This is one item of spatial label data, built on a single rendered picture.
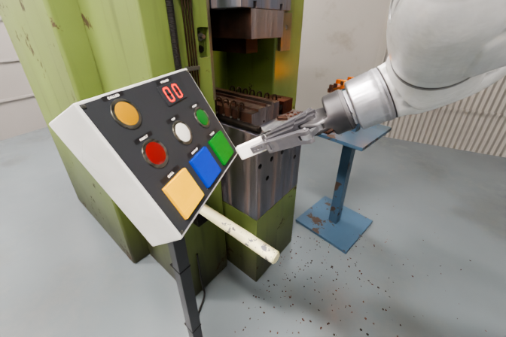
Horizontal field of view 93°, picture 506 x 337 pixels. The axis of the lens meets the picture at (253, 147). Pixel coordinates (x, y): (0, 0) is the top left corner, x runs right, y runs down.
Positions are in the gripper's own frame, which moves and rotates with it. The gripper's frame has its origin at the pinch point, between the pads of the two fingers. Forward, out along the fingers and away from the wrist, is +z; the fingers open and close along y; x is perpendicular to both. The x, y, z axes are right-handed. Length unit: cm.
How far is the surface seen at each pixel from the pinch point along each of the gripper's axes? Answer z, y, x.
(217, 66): 38, 90, 24
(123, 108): 12.8, -10.2, 19.0
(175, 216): 13.2, -15.1, -1.5
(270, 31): -4, 56, 22
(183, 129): 12.8, 0.3, 10.0
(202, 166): 12.5, -1.9, 1.0
